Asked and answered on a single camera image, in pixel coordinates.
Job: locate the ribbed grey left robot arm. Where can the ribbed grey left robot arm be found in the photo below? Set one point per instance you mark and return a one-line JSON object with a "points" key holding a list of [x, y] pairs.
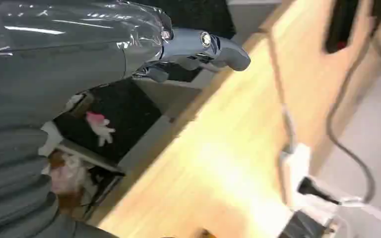
{"points": [[9, 184]]}

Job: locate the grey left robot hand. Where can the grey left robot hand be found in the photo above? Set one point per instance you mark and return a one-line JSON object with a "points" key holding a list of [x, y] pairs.
{"points": [[62, 59]]}

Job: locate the person's hand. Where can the person's hand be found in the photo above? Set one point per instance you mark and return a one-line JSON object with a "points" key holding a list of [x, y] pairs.
{"points": [[101, 129]]}

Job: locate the person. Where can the person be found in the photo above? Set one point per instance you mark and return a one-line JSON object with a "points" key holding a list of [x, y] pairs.
{"points": [[66, 179]]}

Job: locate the black object with red spot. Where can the black object with red spot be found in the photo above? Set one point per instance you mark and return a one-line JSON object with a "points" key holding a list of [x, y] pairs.
{"points": [[341, 23]]}

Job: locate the black plug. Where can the black plug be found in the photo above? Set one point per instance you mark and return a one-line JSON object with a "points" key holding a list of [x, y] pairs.
{"points": [[312, 189]]}

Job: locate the white power strip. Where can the white power strip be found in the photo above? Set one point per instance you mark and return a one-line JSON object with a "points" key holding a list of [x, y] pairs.
{"points": [[300, 161]]}

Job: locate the dark grey box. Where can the dark grey box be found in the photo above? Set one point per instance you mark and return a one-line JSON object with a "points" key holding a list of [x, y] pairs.
{"points": [[304, 226]]}

